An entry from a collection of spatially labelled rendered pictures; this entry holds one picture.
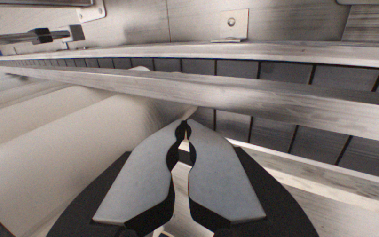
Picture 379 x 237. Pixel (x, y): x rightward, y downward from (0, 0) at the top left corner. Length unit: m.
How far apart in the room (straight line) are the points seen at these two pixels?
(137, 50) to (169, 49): 0.05
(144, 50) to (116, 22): 0.12
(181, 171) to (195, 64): 0.17
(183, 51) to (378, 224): 0.32
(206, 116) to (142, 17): 0.17
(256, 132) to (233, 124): 0.02
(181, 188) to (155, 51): 0.23
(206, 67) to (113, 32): 0.21
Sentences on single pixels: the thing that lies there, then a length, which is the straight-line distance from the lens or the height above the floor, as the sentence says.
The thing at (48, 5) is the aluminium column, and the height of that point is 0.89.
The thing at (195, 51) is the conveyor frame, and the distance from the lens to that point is 0.17.
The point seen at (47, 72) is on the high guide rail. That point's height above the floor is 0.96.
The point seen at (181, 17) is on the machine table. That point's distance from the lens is 0.23.
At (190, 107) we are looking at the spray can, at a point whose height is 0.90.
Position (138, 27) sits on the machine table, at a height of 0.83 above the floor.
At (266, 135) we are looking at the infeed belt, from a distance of 0.17.
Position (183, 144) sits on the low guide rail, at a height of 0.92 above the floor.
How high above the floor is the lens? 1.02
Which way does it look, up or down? 48 degrees down
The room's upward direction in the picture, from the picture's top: 131 degrees counter-clockwise
